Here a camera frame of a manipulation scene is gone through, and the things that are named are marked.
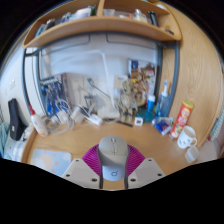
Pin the teal blanket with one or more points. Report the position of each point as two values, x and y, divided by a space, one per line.
3 138

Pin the pastel cloud print mouse pad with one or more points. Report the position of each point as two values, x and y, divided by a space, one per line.
50 160

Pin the wooden shelf unit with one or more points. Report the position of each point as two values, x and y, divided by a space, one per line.
100 25

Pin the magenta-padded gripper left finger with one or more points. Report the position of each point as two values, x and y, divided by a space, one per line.
80 171

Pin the white power strip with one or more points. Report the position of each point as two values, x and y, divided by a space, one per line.
95 119

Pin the bed with plaid sheet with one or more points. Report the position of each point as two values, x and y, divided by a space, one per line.
15 148

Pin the white red-capped pump bottle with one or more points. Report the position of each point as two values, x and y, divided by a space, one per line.
39 125

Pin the black bag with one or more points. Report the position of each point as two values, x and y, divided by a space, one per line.
15 120

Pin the blue spray bottle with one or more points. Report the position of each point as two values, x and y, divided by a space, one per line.
163 101

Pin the small white cube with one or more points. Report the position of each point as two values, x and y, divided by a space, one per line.
138 121

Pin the red chip can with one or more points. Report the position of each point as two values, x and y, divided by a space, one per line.
181 119

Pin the white mug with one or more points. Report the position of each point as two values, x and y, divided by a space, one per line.
186 138

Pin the beige robot model figure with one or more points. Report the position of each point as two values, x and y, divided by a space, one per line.
138 86

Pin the white wall socket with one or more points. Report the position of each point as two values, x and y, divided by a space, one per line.
78 83

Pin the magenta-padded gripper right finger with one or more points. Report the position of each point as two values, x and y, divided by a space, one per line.
145 171

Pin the white charger block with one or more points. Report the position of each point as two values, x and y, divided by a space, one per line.
77 115

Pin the small clear cup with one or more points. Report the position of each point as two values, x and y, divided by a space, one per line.
192 154

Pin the grey-white computer mouse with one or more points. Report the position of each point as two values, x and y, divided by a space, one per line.
113 153

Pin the blue snack pack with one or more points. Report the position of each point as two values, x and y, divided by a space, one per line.
162 126

